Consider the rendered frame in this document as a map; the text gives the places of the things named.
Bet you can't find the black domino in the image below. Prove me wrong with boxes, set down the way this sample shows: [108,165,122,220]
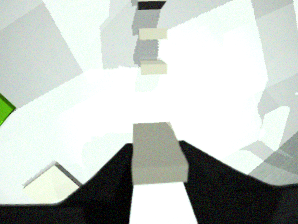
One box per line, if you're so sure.
[140,60,168,75]
[131,122,188,185]
[137,0,167,10]
[139,28,168,40]

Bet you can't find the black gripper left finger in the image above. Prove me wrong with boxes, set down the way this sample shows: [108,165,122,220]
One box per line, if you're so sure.
[0,143,134,224]

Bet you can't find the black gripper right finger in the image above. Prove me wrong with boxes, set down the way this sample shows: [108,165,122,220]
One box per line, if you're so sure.
[178,140,298,224]

